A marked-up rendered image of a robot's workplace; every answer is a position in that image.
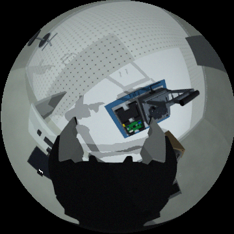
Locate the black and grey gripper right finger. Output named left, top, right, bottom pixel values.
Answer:
left=140, top=117, right=177, bottom=198

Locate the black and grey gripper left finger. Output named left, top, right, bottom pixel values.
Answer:
left=48, top=117, right=84, bottom=196

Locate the green circuit board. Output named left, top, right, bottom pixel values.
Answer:
left=126, top=120, right=143, bottom=133

